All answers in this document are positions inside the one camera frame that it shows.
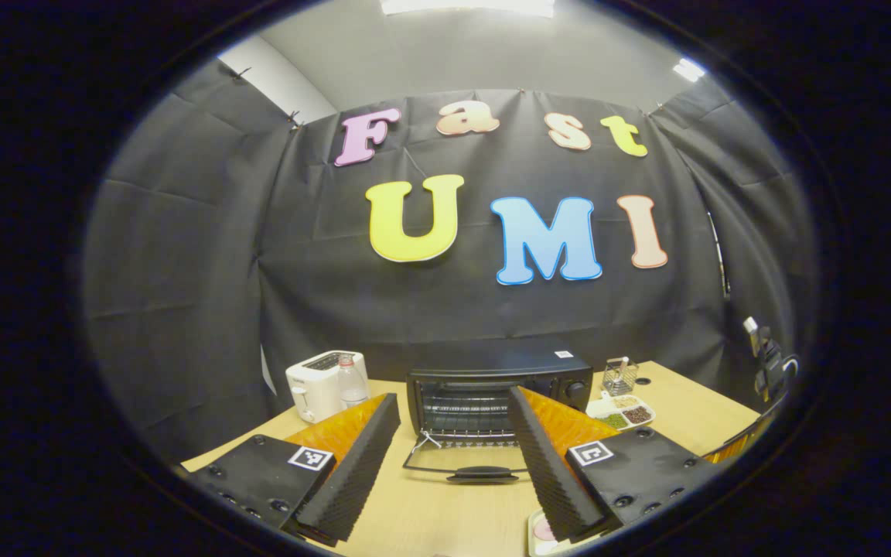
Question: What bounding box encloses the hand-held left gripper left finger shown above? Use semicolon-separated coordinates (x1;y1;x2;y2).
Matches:
183;392;401;544

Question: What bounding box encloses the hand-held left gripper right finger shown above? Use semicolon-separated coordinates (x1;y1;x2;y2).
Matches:
509;385;725;542

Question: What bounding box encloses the small white plate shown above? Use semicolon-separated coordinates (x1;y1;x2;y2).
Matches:
527;507;593;557

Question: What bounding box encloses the black electric oven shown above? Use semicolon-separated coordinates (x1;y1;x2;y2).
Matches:
403;338;595;484

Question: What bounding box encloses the white divided plate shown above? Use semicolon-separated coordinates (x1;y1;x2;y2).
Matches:
586;391;657;432

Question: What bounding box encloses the clear plastic bottle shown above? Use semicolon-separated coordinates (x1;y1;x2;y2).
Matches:
336;354;370;409

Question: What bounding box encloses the white toaster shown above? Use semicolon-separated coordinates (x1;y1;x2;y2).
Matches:
285;350;369;423

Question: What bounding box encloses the thin upright pole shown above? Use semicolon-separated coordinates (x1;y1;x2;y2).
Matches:
707;211;732;299

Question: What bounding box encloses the black backdrop cloth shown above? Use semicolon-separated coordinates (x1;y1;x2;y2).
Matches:
78;58;818;465

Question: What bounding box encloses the large ceiling light panel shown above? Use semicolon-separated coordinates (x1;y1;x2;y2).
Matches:
380;0;555;18

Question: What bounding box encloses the metal wire basket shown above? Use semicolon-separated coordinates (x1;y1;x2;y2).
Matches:
602;357;640;397

